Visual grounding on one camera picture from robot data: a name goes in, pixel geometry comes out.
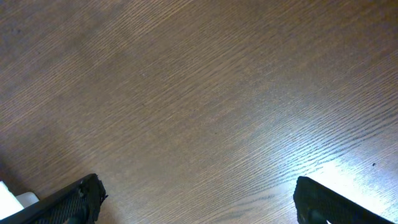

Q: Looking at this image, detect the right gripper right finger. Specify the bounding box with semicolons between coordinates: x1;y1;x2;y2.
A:
293;176;393;224

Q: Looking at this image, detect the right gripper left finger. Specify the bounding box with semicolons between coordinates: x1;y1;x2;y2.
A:
1;174;107;224

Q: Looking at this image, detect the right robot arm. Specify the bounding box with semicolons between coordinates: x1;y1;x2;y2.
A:
1;174;391;224

